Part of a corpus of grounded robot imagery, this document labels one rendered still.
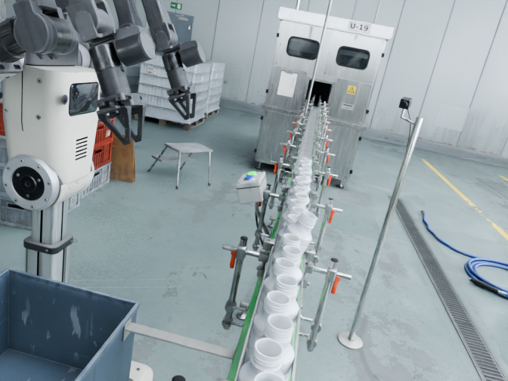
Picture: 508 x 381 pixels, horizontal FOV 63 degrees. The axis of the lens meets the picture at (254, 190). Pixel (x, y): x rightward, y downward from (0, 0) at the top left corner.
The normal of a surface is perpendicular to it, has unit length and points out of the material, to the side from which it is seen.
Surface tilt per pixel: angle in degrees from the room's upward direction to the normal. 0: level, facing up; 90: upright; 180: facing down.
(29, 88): 90
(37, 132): 101
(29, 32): 89
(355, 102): 90
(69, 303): 90
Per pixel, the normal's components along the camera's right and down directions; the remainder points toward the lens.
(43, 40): -0.16, 0.26
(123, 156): -0.17, 0.47
